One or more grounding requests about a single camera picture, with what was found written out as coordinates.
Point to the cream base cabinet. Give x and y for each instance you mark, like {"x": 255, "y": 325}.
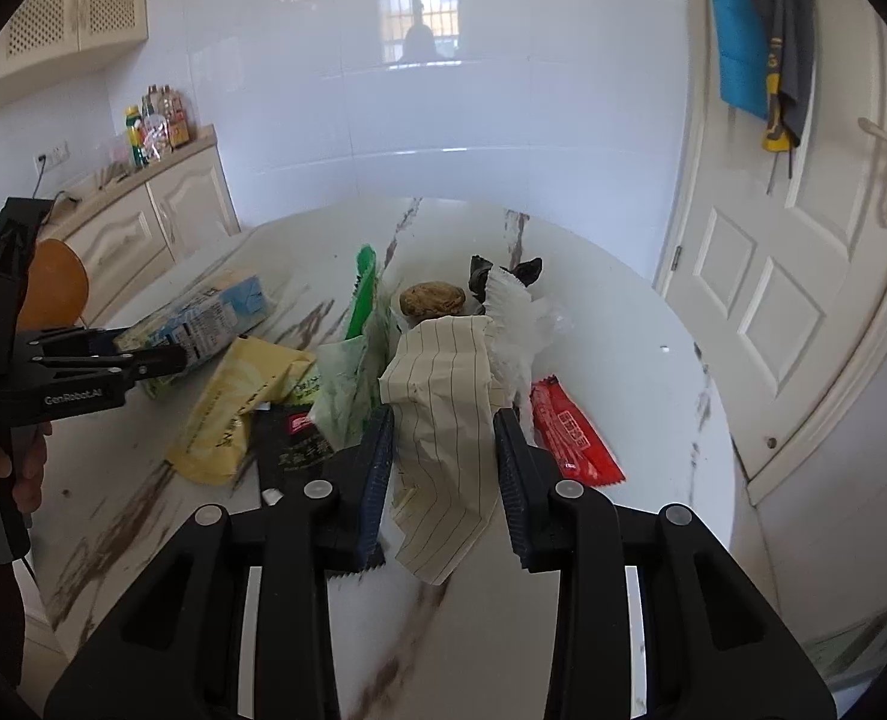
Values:
{"x": 128, "y": 232}

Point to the white wall socket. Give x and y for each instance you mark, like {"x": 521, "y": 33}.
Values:
{"x": 52, "y": 154}

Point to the orange chair back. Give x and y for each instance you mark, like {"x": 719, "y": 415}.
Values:
{"x": 57, "y": 285}

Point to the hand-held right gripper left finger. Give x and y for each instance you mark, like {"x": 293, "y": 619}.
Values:
{"x": 376, "y": 480}

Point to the blue and white carton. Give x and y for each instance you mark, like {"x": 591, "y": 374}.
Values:
{"x": 203, "y": 315}

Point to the red snack wrapper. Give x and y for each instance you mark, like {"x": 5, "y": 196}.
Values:
{"x": 575, "y": 435}

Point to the lined paper sheet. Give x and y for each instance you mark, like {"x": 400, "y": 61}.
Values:
{"x": 443, "y": 427}

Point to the pale green patterned mat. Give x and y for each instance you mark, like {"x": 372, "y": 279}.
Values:
{"x": 856, "y": 645}

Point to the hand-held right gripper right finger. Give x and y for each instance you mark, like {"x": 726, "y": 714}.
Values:
{"x": 515, "y": 487}

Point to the yellow snack packet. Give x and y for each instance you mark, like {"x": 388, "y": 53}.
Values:
{"x": 226, "y": 405}

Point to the green and yellow bottle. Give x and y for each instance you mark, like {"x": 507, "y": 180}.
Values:
{"x": 134, "y": 136}

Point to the green plastic wrapper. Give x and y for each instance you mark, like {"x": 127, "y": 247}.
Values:
{"x": 361, "y": 292}

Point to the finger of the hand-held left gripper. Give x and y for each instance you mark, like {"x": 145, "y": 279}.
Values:
{"x": 76, "y": 341}
{"x": 151, "y": 366}

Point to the cream wall cabinet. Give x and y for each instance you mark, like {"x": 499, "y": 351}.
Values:
{"x": 61, "y": 7}

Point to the white crinkled plastic wrapper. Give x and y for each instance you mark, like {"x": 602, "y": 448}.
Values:
{"x": 515, "y": 315}

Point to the pale green snack packet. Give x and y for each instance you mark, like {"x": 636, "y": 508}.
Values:
{"x": 346, "y": 386}

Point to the person's left hand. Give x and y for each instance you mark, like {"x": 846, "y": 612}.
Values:
{"x": 32, "y": 469}

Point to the grey and yellow hanging cloth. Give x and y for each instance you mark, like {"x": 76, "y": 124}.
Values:
{"x": 788, "y": 52}

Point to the clear plastic bag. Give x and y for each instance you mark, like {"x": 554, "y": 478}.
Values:
{"x": 155, "y": 139}

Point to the white panel door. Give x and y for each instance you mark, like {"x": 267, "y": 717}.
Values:
{"x": 758, "y": 277}

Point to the crumpled black wrapper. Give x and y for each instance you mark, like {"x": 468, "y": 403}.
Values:
{"x": 526, "y": 270}

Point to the black snack packet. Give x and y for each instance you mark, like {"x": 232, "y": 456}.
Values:
{"x": 293, "y": 457}

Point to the blue hanging cloth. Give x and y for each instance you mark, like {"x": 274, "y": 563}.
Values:
{"x": 736, "y": 52}

